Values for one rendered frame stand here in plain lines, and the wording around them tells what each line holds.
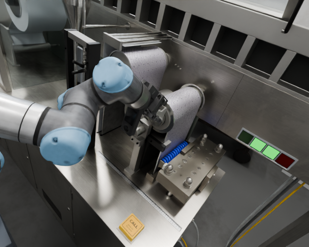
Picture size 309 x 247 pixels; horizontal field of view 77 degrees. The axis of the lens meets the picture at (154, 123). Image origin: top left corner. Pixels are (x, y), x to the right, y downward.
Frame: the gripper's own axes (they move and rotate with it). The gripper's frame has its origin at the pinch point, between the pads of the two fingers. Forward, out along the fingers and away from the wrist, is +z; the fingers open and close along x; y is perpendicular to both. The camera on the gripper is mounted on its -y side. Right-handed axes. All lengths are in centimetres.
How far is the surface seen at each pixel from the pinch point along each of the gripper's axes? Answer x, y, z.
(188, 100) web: -2.0, 14.5, 11.0
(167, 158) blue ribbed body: -6.7, -11.5, 21.8
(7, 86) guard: 98, -35, 7
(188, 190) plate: -22.6, -16.2, 16.5
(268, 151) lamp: -39, 17, 33
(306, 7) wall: 4, 230, 192
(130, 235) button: -16.3, -40.2, 4.5
